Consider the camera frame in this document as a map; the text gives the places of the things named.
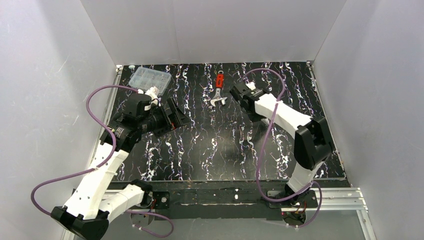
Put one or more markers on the red handled adjustable wrench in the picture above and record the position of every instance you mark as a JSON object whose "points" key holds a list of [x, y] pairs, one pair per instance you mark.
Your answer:
{"points": [[217, 98]]}

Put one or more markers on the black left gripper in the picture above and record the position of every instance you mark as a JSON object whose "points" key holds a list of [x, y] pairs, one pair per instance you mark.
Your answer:
{"points": [[171, 118]]}

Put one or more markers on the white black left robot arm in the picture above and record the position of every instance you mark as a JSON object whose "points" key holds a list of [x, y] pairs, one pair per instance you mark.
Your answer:
{"points": [[87, 213]]}

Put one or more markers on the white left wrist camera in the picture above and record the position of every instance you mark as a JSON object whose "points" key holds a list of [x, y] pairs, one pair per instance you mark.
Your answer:
{"points": [[153, 93]]}

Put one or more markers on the clear plastic screw box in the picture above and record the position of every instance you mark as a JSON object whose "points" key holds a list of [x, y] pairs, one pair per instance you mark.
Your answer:
{"points": [[145, 78]]}

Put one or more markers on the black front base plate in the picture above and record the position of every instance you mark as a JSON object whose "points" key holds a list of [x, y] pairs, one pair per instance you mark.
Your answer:
{"points": [[222, 199]]}

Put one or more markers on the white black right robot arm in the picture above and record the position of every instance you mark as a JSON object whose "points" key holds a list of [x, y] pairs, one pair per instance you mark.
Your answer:
{"points": [[313, 143]]}

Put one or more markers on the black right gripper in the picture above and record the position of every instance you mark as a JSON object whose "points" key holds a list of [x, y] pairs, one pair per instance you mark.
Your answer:
{"points": [[243, 99]]}

